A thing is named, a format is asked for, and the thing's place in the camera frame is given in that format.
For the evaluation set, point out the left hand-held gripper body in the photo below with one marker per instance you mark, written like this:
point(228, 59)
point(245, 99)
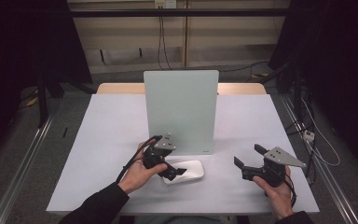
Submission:
point(164, 143)

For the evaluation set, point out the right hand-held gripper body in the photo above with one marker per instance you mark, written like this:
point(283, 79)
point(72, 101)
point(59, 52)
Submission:
point(276, 155)

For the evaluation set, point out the white board eraser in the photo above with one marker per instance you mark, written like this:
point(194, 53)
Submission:
point(194, 169)

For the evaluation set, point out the person's left hand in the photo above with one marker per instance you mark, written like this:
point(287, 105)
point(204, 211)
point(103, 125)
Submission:
point(136, 175)

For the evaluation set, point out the person's right hand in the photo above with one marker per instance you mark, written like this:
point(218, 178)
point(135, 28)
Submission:
point(278, 199)

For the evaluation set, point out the white power adapter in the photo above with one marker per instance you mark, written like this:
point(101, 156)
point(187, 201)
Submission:
point(308, 135)

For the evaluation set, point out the frosted glass writing board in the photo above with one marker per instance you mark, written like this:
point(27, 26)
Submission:
point(180, 105)

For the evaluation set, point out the white table cover sheet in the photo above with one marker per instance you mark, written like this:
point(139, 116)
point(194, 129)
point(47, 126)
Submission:
point(112, 124)

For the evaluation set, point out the small black stick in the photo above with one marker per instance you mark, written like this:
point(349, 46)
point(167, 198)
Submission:
point(65, 132)

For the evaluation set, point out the black curtain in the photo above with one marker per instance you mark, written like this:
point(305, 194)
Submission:
point(338, 62)
point(18, 46)

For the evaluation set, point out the aluminium floor rail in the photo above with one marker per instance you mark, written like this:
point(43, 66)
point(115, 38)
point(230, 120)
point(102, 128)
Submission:
point(329, 183)
point(18, 177)

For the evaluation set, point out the black horizontal frame bar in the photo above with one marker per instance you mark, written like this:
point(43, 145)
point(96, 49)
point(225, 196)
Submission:
point(199, 12)

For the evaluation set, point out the white wall socket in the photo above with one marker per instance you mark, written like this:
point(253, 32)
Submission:
point(165, 3)

